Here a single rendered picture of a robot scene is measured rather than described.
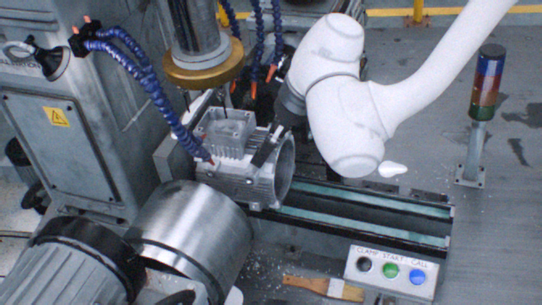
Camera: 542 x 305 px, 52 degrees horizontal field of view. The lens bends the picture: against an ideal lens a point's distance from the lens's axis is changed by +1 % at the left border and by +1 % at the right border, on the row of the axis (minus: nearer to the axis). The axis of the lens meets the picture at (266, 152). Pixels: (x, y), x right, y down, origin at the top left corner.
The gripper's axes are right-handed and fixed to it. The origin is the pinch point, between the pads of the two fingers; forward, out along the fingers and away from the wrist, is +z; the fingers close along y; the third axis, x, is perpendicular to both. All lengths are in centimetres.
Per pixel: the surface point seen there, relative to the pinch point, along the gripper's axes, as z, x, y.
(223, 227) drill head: -0.6, 0.3, 22.1
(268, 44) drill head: 1.7, -12.4, -37.2
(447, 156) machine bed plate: 8, 49, -43
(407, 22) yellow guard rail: 99, 49, -249
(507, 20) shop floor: 70, 101, -262
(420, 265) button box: -15.9, 35.5, 17.1
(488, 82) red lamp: -25, 38, -33
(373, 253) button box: -11.5, 27.8, 17.0
